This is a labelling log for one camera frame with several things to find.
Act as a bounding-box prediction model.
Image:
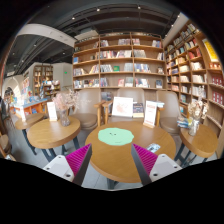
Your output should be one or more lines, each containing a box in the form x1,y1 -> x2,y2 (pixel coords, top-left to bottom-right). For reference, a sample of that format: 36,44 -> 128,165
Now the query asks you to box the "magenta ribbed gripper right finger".
130,143 -> 183,187

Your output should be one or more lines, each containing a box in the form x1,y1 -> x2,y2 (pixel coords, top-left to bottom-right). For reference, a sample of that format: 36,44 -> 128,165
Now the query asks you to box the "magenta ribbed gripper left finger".
42,143 -> 93,187

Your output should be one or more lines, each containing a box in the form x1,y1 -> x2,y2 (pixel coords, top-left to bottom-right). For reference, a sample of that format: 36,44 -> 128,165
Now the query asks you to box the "green round mouse pad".
98,128 -> 134,146

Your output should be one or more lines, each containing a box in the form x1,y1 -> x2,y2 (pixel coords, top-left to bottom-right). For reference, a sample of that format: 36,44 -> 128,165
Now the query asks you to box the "small dark card on table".
147,143 -> 160,153

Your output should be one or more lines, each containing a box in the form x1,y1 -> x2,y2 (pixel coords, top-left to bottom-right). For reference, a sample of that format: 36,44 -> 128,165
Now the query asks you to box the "round wooden centre table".
86,121 -> 176,183

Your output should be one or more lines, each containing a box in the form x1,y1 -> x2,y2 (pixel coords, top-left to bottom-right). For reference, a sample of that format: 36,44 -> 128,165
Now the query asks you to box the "round wooden left table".
26,115 -> 82,163

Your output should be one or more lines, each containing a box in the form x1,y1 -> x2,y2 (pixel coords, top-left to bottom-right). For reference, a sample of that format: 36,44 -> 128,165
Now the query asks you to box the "beige armchair left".
72,88 -> 104,130

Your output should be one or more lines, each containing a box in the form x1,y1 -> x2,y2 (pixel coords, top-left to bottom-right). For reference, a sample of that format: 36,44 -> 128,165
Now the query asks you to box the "white sign stand with red header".
143,101 -> 157,127

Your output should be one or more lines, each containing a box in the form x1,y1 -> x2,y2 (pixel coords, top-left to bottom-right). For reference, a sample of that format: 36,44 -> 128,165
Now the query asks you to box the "beige armchair right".
156,91 -> 181,135

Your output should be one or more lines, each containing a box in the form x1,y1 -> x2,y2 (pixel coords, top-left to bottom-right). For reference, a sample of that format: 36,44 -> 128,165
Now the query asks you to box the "dark book on chair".
133,103 -> 144,118

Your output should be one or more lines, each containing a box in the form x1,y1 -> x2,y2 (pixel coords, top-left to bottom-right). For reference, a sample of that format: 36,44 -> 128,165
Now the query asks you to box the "white sign stand left table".
47,102 -> 58,121

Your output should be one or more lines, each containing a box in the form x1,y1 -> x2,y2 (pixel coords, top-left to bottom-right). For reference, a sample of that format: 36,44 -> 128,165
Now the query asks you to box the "white picture board on chair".
112,97 -> 133,117

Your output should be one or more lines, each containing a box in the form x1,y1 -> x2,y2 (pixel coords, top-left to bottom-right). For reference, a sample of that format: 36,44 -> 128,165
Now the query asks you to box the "glass vase with dried flowers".
53,89 -> 79,127

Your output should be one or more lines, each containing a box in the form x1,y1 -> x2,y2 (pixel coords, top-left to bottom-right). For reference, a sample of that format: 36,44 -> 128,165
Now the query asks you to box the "round wooden right table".
174,124 -> 218,167

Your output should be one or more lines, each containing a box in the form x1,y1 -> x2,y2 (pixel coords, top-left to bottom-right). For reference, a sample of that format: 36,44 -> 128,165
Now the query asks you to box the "orange display counter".
14,99 -> 47,117

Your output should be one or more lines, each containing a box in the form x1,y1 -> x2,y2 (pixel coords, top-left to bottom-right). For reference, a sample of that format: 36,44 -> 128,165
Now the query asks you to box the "small round wooden far-left table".
15,113 -> 44,154

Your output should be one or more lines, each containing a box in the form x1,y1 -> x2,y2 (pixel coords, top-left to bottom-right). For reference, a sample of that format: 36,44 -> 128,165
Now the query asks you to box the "glass jar with dried flowers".
188,101 -> 203,136

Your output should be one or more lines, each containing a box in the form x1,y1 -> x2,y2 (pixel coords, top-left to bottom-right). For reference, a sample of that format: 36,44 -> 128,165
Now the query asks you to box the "distant wooden bookshelf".
33,65 -> 60,99

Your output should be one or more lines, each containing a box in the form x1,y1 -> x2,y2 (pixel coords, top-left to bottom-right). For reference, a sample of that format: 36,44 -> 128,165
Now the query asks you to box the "large wooden back bookshelf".
73,32 -> 166,91

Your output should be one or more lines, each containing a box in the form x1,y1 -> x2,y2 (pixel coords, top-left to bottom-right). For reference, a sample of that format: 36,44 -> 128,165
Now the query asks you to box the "wooden right wall bookshelf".
164,19 -> 224,157

